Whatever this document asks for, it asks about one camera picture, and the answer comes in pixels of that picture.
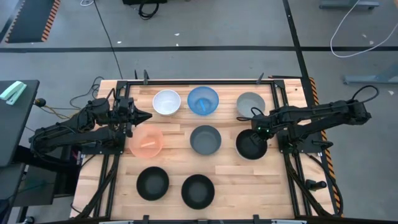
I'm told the black right arm cable loop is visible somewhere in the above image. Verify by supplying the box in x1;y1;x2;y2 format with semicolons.
350;85;380;105

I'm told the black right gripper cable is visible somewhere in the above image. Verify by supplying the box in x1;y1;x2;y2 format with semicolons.
236;107;265;123

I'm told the orange translucent bowl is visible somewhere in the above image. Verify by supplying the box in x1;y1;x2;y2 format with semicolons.
128;124;165;159

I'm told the black side table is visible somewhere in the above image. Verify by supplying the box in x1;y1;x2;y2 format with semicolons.
0;79;40;167

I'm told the yellow cable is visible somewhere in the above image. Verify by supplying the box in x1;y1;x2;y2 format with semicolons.
40;104;82;121

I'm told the dark grey bowl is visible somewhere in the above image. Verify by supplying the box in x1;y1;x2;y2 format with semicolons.
189;124;223;156

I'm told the blue translucent bowl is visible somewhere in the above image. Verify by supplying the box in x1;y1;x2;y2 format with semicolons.
187;86;220;116

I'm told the light grey bowl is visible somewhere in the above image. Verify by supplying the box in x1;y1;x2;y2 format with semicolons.
236;91;266;119

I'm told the black bowl with pale rim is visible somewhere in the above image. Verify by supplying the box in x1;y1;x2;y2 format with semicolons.
234;129;269;161

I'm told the black cylinder handle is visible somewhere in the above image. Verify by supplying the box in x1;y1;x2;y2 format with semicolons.
306;179;328;191

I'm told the white bowl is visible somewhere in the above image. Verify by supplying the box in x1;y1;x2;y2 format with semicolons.
152;89;182;117

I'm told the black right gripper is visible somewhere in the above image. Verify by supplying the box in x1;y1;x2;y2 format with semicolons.
249;113;276;147

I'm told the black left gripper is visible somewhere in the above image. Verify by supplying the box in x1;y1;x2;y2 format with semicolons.
114;96;153;127

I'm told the black cable bundle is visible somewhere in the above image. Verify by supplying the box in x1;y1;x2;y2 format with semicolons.
70;76;105;110

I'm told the coiled black cable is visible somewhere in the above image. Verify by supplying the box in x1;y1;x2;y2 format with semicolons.
138;2;160;21

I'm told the mint green stapler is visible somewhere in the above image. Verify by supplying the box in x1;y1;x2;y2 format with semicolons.
0;80;28;106

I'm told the black equipment box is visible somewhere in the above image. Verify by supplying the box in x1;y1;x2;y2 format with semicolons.
23;146;82;197

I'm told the grey table foot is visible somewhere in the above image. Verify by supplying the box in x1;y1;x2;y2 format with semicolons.
319;0;381;10
343;63;398;85

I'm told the black mat with striped edge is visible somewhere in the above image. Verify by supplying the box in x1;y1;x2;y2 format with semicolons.
0;0;62;44

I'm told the black aluminium table frame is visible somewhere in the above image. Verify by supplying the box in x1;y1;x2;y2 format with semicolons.
76;70;338;224

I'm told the thick black cable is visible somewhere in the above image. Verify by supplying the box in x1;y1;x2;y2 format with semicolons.
306;154;345;217

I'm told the white floor cable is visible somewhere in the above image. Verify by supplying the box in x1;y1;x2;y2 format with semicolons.
330;0;398;58

